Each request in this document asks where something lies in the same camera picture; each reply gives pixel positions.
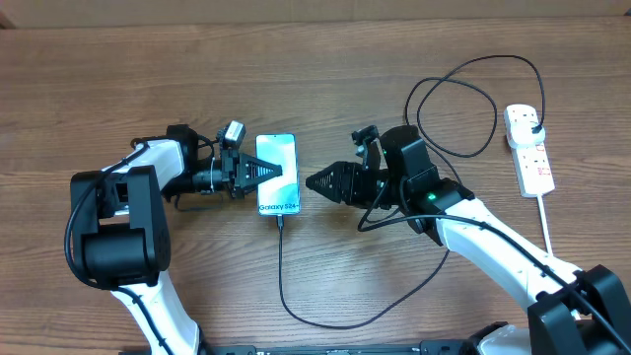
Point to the white charger plug adapter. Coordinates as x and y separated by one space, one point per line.
525 134

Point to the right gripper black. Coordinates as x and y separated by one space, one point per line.
346 174

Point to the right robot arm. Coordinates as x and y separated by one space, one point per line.
569 310

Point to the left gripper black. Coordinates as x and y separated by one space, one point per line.
236 167

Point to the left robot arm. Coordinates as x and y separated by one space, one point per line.
117 237

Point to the white power strip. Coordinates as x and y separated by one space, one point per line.
532 164

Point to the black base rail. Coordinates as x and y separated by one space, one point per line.
425 347

